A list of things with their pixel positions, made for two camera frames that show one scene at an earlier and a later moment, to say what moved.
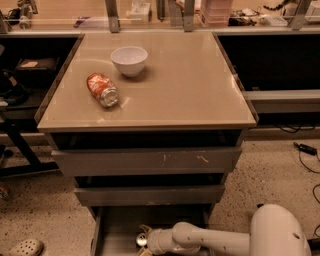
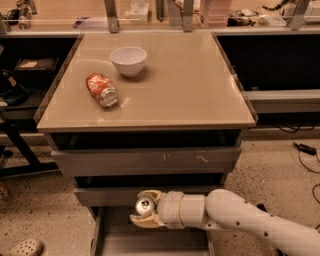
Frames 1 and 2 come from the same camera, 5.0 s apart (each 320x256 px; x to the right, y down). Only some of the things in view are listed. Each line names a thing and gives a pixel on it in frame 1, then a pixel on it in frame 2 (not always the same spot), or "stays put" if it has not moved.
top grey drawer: [143, 162] stays put
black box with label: [37, 68] stays put
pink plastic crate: [215, 13] stays put
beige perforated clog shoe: [28, 247] stays put
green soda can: [141, 239] → [144, 205]
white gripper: [154, 238] → [169, 209]
